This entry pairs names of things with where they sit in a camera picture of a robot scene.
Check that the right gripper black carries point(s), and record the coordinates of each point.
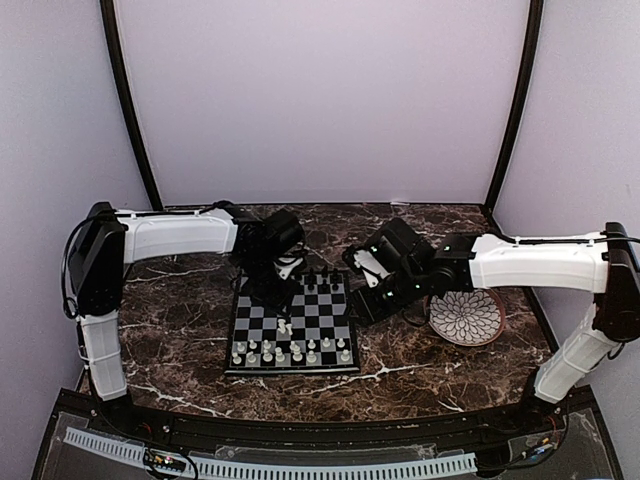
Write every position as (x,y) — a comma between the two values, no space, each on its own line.
(368,310)

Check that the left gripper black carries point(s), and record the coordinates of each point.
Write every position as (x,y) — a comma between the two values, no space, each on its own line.
(277,300)

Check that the black grey chessboard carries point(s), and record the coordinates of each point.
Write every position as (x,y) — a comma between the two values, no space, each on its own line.
(319,309)

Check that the white king piece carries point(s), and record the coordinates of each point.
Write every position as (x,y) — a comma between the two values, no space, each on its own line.
(279,355)

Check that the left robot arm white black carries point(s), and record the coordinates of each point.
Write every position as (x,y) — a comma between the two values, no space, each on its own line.
(103,249)

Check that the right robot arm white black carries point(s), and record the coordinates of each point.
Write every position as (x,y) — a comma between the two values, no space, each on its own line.
(401,267)

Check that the white lying knight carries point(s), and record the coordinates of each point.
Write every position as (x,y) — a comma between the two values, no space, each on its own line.
(284,328)

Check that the patterned ceramic plate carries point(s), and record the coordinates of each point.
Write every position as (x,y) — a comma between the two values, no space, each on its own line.
(467,319)

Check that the black front table rail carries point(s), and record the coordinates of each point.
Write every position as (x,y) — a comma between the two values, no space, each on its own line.
(494,425)

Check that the white slotted cable duct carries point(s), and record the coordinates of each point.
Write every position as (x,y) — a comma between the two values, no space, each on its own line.
(169,465)

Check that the left black frame post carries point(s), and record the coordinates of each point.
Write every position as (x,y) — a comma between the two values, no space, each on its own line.
(126,101)

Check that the black frame post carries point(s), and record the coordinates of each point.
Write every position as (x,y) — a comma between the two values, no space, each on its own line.
(126,101)
(521,89)

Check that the right black frame post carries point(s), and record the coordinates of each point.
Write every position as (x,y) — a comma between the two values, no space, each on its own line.
(521,89)

